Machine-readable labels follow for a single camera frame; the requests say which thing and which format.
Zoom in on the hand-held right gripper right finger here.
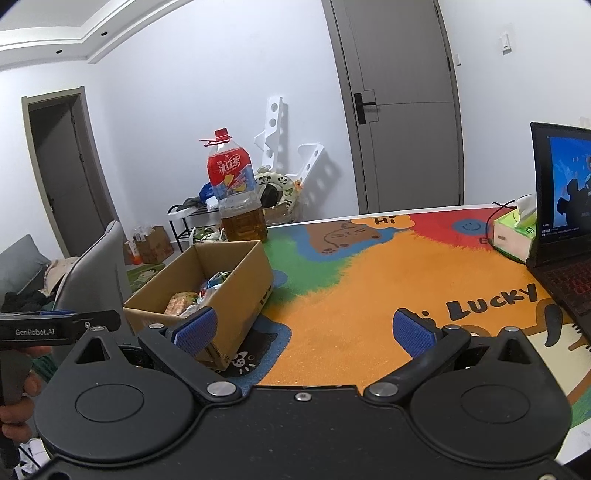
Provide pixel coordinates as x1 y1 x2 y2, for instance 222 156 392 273
364 308 546 403

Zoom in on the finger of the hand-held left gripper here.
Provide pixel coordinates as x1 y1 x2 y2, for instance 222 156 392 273
39 309 122 333

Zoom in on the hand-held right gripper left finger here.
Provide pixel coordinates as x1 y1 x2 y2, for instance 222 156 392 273
68 306 244 403

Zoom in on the orange cracker packet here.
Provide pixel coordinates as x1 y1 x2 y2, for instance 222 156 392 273
163 291 199 317

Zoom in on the blue candy packet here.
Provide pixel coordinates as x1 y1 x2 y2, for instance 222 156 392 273
198 271 234 306

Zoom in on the brown cardboard box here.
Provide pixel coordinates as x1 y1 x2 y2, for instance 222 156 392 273
122 239 274 371

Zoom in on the person's left hand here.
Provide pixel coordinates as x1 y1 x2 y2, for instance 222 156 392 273
0 344 52 445

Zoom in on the black cloth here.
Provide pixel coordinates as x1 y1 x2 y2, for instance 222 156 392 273
0 290 49 315

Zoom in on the grey chair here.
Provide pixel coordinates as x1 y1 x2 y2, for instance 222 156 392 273
52 220 135 366

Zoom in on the beige cloth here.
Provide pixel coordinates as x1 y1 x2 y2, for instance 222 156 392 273
43 256 82 296

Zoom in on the green rug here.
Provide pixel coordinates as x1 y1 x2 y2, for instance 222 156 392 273
126 263 163 294

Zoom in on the small plain cardboard box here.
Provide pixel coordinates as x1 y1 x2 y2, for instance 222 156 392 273
133 224 175 265

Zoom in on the white plastic bag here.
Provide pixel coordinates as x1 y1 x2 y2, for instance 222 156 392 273
189 226 227 246

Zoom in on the black shoe rack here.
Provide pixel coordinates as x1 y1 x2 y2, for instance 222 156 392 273
167 202 223 253

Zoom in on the green tissue box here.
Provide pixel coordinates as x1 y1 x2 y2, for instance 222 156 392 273
491 193 539 264

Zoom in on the dark brown door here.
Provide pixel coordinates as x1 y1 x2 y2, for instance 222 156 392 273
20 86 116 260

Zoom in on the blue and white bag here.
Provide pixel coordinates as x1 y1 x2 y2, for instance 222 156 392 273
199 182 221 211

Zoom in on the large bottle with red cap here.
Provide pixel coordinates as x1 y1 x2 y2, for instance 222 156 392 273
199 128 269 243

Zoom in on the white perforated rack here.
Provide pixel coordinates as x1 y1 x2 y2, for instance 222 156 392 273
253 95 287 169
295 143 327 186

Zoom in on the black laptop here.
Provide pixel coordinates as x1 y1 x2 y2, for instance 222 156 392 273
526 120 591 331

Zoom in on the grey door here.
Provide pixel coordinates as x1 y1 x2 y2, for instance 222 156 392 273
322 0 465 216

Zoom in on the black cable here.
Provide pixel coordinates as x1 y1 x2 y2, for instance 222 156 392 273
484 199 518 250

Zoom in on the panda print ring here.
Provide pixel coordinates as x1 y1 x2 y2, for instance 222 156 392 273
253 167 301 216

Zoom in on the black door handle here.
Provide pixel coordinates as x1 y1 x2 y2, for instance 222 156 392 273
353 92 378 125

